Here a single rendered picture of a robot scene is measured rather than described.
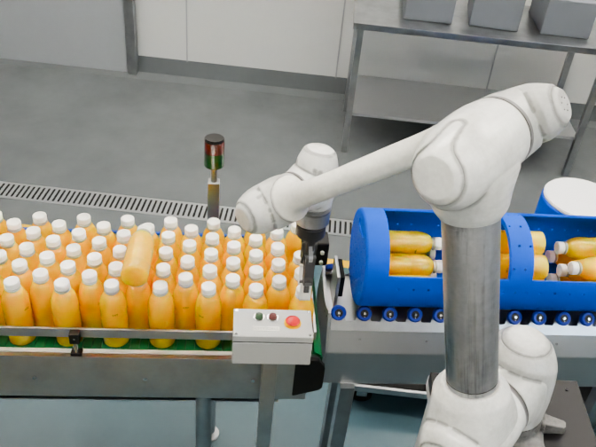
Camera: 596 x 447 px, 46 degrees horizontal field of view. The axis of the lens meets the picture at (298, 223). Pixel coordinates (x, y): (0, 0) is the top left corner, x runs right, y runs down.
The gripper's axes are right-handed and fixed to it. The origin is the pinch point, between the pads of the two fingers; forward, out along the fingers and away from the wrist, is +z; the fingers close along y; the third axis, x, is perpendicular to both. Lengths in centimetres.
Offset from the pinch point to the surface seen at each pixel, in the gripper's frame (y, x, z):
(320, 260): 32.6, -8.6, 18.1
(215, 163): 49, 26, -6
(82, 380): -6, 60, 32
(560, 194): 63, -97, 9
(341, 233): 174, -41, 112
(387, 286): 2.3, -23.0, 2.5
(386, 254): 5.7, -22.0, -6.0
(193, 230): 24.4, 31.0, 1.6
